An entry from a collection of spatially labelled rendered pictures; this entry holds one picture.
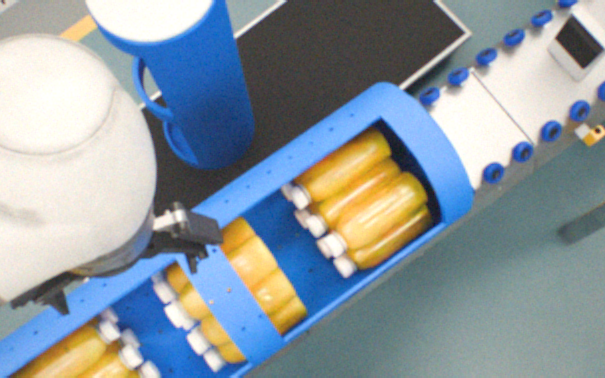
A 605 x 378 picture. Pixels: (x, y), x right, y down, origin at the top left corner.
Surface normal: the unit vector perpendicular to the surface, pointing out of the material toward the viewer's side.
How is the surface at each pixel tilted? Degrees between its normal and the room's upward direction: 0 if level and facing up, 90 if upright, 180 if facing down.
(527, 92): 0
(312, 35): 0
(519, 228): 0
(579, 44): 90
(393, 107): 25
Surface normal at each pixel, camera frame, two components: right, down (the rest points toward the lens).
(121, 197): 0.78, 0.60
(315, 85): -0.02, -0.25
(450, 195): 0.42, 0.42
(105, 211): 0.62, 0.73
